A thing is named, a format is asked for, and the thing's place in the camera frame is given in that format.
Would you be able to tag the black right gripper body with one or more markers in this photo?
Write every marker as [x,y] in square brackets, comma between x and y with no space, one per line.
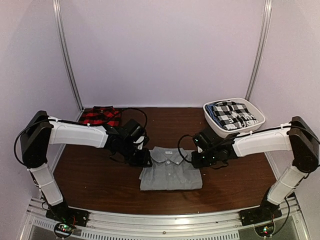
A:
[209,159]

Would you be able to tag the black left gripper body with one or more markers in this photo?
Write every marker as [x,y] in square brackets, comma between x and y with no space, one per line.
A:
[136,159]

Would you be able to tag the grey long sleeve shirt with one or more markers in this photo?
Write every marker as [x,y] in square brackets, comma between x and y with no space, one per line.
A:
[171,170]

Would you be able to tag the red black plaid shirt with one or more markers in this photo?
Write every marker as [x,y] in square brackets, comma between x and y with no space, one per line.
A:
[101,115]

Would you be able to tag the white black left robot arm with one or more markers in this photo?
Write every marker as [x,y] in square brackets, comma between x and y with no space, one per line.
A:
[43,130]

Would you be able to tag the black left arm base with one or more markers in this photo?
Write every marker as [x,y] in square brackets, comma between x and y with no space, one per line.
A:
[68,219]

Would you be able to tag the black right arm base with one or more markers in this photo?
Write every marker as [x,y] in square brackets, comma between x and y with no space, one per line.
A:
[262,217]

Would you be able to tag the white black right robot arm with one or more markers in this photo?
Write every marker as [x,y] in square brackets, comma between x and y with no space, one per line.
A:
[294,136]

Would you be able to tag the blue plaid shirt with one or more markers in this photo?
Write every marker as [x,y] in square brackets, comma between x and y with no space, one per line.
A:
[210,110]

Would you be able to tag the black white checked shirt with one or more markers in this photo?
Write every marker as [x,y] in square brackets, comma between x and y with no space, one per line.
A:
[234,115]

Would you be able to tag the white laundry basket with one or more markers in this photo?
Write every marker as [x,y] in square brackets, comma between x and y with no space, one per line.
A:
[223,133]

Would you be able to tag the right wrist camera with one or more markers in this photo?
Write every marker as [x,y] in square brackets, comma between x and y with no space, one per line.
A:
[199,150]

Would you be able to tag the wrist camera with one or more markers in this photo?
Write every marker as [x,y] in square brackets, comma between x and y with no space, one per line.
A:
[199,150]
[140,142]

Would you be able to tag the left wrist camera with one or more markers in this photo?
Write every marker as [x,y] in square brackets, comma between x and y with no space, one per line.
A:
[140,142]

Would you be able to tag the aluminium front rail frame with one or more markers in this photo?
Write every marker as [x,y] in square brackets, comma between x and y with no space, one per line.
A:
[221,225]

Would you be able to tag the right aluminium corner post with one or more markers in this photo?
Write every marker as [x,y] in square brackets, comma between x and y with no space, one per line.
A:
[264,32]

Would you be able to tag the aluminium corner post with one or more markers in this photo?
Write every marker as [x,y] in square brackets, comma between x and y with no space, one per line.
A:
[264,32]
[65,53]

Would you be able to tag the left aluminium corner post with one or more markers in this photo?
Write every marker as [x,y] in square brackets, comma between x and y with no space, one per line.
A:
[65,53]

